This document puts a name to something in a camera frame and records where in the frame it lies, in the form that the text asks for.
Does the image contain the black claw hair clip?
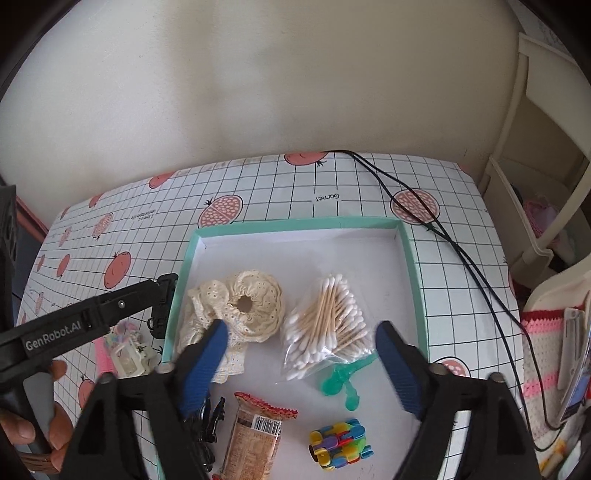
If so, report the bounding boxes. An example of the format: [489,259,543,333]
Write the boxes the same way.
[184,393,225,473]

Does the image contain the cream square hair clip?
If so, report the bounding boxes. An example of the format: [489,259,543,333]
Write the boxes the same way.
[110,338,158,378]

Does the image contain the pink hair roller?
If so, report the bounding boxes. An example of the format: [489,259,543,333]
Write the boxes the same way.
[93,337,117,377]

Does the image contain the cream lace scrunchie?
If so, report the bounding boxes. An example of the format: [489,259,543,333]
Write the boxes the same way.
[174,270,286,384]

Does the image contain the orange snack packet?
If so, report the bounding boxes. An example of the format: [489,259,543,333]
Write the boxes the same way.
[218,392,298,480]

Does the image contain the colourful block toy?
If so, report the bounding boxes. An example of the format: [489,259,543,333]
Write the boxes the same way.
[308,418,374,471]

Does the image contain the green plastic hair clips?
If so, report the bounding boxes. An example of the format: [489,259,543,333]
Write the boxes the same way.
[320,354,376,412]

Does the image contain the left hand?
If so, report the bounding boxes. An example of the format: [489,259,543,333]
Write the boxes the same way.
[1,360,73,476]

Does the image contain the pomegranate grid bedsheet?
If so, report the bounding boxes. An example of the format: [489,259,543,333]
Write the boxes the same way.
[15,151,528,480]

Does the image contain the smartphone on stand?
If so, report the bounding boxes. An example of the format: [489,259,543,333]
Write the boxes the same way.
[557,320,590,425]

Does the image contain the crochet striped blanket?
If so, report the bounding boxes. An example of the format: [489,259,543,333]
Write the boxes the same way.
[522,305,590,470]

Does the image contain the white phone stand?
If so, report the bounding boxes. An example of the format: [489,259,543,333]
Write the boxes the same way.
[557,308,585,391]

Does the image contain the teal cardboard tray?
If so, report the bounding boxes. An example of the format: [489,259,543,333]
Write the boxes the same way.
[163,217,427,479]

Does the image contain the cream bedside shelf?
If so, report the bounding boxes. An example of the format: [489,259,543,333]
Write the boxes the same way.
[479,34,590,288]

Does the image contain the black cable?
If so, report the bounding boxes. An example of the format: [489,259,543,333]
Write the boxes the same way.
[329,150,567,453]
[341,150,562,428]

